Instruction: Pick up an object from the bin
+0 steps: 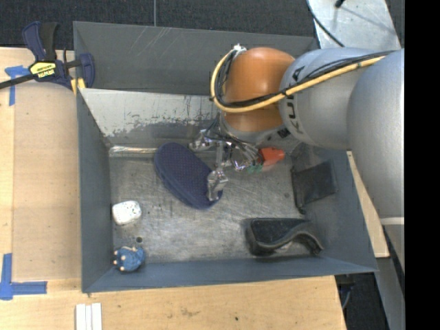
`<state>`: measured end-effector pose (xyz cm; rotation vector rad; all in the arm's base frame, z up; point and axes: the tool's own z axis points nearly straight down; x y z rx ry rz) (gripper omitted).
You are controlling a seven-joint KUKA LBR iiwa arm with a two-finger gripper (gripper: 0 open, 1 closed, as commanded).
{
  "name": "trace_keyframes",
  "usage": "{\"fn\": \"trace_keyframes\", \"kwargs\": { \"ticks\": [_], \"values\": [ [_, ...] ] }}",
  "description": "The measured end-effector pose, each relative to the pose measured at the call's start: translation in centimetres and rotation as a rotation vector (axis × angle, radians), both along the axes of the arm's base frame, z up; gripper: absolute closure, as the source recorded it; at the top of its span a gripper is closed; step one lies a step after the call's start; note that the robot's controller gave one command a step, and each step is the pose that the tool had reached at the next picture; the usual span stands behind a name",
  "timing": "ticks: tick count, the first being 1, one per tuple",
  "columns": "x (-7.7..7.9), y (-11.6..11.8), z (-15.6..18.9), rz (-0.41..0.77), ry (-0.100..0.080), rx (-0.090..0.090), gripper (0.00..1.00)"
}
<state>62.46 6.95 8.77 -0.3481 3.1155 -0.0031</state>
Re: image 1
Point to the dark grey cloth pouch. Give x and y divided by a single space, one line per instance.
314 182

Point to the black curved foam piece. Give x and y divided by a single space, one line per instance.
271 234

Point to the dark blue oval case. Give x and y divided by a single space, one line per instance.
182 174

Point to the blue toy animal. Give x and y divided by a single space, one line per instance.
130 258

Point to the grey metal bin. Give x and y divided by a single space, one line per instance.
192 232

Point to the orange-red block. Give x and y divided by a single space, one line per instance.
272 155

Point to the white speckled rounded box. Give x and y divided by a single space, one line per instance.
126 212

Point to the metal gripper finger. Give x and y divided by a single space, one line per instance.
201 143
216 184

